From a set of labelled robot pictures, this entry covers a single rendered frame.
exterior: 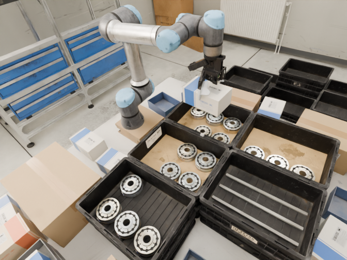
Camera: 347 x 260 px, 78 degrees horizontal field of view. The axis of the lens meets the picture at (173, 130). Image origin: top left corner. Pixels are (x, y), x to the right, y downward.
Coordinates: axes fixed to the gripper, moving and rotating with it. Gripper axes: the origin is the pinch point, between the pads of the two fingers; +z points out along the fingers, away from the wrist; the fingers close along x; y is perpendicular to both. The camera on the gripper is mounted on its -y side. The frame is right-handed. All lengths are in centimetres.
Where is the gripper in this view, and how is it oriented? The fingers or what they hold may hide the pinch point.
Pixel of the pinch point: (206, 92)
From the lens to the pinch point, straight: 105.8
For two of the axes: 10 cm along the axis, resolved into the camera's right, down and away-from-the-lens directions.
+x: 6.4, -5.8, 5.0
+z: 0.8, 7.0, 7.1
